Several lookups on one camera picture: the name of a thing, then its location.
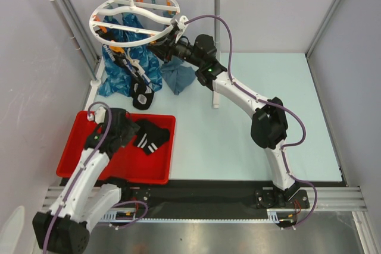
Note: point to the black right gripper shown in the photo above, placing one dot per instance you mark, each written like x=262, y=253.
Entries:
x=165, y=46

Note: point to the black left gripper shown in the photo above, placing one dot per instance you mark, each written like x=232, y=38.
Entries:
x=132, y=129

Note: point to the black white-striped sock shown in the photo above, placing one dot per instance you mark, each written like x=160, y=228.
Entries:
x=150, y=136
x=115, y=142

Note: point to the white round clip hanger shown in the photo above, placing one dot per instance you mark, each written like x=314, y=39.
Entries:
x=133, y=22

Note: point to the yellow-orange clothes peg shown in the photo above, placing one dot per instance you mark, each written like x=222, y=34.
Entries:
x=117, y=49

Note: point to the black blue sunrise sock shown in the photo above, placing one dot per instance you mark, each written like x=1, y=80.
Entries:
x=119, y=54

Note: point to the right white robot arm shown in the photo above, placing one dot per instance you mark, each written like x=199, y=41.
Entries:
x=268, y=119

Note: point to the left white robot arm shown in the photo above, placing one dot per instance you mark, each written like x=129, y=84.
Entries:
x=66, y=226

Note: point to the teal t-shirt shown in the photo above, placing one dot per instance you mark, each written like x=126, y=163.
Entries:
x=177, y=75

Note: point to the red plastic tray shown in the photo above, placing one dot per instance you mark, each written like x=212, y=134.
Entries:
x=130, y=163

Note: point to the blue shark-print shorts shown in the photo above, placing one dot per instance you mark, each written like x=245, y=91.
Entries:
x=116, y=79

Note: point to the white metal clothes rack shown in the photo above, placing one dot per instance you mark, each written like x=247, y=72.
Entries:
x=77, y=33

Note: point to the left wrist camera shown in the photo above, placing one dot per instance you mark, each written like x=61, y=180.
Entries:
x=98, y=116

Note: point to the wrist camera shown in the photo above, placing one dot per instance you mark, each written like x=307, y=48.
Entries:
x=179, y=24
x=98, y=116

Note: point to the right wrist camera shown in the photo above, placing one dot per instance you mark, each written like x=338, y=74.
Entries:
x=179, y=24

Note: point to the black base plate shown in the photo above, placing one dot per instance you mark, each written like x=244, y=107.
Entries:
x=208, y=199

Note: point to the aluminium frame rail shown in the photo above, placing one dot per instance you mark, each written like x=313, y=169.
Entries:
x=346, y=199

